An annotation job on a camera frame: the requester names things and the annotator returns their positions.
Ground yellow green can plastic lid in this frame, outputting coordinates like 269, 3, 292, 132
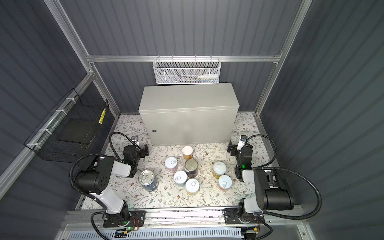
213, 162, 227, 179

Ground black wire mesh basket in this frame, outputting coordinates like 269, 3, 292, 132
24, 90, 109, 163

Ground left black corrugated cable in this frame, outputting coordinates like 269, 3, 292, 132
68, 131, 136, 202

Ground orange fruit can white lid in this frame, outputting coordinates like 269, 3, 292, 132
182, 146, 194, 160

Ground right black corrugated cable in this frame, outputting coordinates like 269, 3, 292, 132
246, 134, 323, 221

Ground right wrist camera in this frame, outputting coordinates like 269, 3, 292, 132
237, 135, 248, 151

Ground grey metal cabinet box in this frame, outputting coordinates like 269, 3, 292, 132
139, 83, 240, 146

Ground white perforated cable tray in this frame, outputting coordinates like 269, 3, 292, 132
67, 227, 244, 240

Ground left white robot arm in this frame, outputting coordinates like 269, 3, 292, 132
69, 145, 149, 227

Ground dark tomato tin can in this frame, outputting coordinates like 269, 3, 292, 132
185, 159, 199, 178

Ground yellow label can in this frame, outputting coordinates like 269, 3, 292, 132
185, 179, 200, 196

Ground orange label can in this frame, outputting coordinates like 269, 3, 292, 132
218, 175, 232, 192

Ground blue label tin can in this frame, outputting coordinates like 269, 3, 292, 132
139, 170, 158, 192

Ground white tube in basket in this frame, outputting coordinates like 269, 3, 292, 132
197, 74, 220, 83

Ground white wire mesh basket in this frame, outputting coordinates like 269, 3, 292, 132
153, 60, 222, 85

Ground pink label can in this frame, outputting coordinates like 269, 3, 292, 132
165, 157, 178, 173

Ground green label can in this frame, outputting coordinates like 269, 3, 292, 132
174, 171, 188, 188

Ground black corrugated cable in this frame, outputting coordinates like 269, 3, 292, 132
246, 134, 323, 221
68, 131, 136, 202

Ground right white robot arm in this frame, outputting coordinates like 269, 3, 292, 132
227, 142, 295, 223

